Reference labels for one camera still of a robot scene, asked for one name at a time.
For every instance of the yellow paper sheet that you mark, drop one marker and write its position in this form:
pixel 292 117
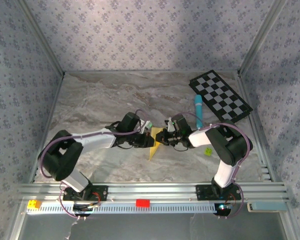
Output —
pixel 153 151

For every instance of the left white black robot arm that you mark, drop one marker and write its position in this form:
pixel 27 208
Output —
pixel 97 141

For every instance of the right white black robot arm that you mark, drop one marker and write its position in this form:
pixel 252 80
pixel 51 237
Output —
pixel 223 175

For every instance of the green toy brick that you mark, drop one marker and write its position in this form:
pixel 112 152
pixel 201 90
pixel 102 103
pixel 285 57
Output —
pixel 208 151

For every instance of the turquoise plastic tool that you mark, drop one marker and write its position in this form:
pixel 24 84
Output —
pixel 198 105

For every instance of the red toy brick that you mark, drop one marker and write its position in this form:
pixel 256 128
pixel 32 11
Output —
pixel 143 203

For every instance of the black grey checkerboard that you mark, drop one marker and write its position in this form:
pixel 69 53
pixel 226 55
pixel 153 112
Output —
pixel 215 90

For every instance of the black controller board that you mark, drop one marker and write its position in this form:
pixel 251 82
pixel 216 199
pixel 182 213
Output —
pixel 82 208
pixel 223 208

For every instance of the pale blue box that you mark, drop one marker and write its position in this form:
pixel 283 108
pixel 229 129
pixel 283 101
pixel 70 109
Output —
pixel 267 206

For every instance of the yellow toy brick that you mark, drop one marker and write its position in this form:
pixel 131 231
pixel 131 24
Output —
pixel 33 204

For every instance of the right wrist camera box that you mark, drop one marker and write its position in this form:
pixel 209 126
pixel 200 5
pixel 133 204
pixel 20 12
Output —
pixel 183 123

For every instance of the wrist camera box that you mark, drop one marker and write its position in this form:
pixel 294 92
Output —
pixel 183 123
pixel 130 120

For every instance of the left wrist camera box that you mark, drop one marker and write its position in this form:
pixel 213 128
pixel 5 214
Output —
pixel 130 120

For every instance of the long aluminium rail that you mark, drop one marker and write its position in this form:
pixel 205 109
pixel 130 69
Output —
pixel 152 192

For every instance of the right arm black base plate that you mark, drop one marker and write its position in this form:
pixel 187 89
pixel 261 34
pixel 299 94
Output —
pixel 202 192

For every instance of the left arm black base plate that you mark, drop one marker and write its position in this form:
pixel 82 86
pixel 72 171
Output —
pixel 102 193

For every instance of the aluminium side rail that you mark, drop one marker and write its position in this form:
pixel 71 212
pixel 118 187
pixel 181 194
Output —
pixel 252 117
pixel 48 125

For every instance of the aluminium corner post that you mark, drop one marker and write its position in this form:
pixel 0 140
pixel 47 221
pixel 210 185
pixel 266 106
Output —
pixel 43 37
pixel 260 37

